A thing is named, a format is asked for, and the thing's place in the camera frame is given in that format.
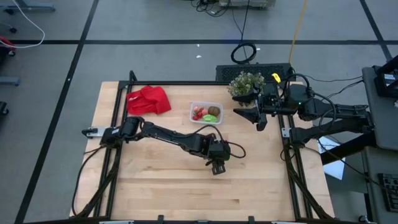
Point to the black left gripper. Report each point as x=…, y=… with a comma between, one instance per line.
x=219, y=151

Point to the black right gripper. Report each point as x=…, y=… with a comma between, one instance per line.
x=273, y=99

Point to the green toy starfruit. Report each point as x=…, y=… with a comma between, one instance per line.
x=210, y=118

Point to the brown toy kiwi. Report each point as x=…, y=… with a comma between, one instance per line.
x=214, y=111

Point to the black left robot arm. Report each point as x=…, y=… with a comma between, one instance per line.
x=171, y=137

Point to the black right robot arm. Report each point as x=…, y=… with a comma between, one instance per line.
x=335, y=110

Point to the clear plastic tupperware container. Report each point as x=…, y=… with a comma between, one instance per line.
x=194, y=121

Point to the potted green plant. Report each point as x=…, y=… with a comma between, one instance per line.
x=242, y=85

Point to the black perforated box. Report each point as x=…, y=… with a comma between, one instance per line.
x=224, y=73

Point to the black table-edge clamp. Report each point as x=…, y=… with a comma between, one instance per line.
x=160, y=218
x=251, y=219

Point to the crumpled red cloth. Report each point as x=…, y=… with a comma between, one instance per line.
x=150, y=99

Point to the white paper sheet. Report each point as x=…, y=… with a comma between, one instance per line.
x=334, y=168

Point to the grey floor device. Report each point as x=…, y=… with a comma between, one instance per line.
x=245, y=3

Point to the black desk beam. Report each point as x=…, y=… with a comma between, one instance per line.
x=348, y=150

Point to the grey desk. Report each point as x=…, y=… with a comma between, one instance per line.
x=382, y=124

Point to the black desk device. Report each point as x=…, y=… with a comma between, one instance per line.
x=385, y=84

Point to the black keyboard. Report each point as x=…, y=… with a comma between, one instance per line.
x=388, y=189

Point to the black caster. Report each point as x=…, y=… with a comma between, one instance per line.
x=3, y=108

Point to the grey furniture foot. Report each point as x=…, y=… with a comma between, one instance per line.
x=9, y=81

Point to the grey furniture base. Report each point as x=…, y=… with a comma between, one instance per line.
x=31, y=7

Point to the red floor object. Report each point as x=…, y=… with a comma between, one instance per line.
x=4, y=42

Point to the black metal table frame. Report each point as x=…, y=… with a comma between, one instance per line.
x=202, y=83

